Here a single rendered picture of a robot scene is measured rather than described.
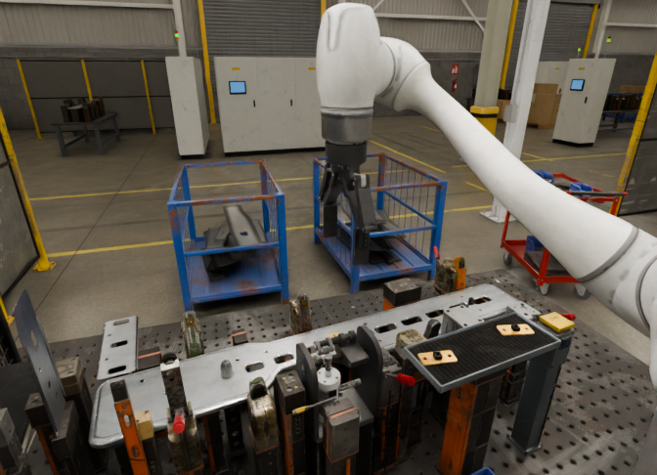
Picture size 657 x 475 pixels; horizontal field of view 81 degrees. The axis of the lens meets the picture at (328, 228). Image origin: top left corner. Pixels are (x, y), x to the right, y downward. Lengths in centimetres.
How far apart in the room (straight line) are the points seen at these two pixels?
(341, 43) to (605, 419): 147
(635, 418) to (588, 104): 994
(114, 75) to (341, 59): 1231
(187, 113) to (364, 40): 811
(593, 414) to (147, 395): 142
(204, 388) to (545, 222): 91
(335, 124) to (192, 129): 811
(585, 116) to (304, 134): 667
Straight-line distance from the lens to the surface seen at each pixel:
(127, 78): 1282
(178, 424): 88
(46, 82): 1328
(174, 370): 91
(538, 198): 60
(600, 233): 60
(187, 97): 867
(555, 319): 123
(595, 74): 1128
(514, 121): 512
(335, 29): 66
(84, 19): 1530
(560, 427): 161
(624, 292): 60
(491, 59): 824
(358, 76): 65
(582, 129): 1136
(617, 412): 178
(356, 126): 66
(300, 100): 893
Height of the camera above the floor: 178
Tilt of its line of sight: 23 degrees down
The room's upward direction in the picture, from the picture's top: straight up
